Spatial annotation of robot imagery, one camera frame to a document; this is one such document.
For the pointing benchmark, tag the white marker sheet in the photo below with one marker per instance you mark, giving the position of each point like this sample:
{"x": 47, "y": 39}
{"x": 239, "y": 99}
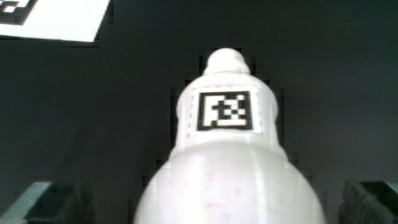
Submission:
{"x": 53, "y": 19}

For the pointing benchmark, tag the white lamp bulb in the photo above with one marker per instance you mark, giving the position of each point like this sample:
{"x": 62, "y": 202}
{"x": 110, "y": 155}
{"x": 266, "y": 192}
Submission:
{"x": 229, "y": 183}

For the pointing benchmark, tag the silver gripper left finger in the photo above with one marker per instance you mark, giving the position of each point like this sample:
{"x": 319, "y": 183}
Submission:
{"x": 55, "y": 203}

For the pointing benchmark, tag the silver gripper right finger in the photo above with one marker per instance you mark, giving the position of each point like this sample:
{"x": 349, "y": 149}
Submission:
{"x": 371, "y": 203}

